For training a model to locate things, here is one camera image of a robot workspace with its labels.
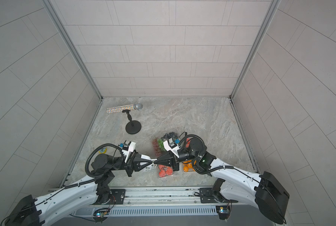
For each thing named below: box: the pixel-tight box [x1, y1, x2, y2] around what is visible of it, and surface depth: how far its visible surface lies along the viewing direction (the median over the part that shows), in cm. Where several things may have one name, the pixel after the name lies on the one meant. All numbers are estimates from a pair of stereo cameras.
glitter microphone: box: [106, 102, 144, 114], surface depth 83 cm
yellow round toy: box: [97, 146, 108, 154], surface depth 88 cm
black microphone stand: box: [121, 109, 142, 135], surface depth 98 cm
